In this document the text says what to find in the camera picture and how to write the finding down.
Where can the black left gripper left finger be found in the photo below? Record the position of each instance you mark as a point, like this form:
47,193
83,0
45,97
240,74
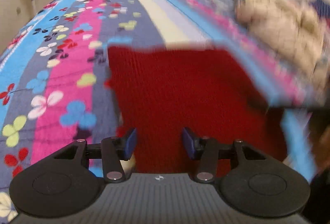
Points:
72,178

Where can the colourful striped floral bedspread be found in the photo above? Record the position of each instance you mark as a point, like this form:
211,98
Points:
54,90

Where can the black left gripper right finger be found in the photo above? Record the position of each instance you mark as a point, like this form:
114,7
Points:
249,180

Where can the cream patterned quilt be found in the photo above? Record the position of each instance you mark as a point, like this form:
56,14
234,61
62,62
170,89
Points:
291,29

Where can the red knitted garment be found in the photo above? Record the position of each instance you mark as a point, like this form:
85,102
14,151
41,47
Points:
161,92

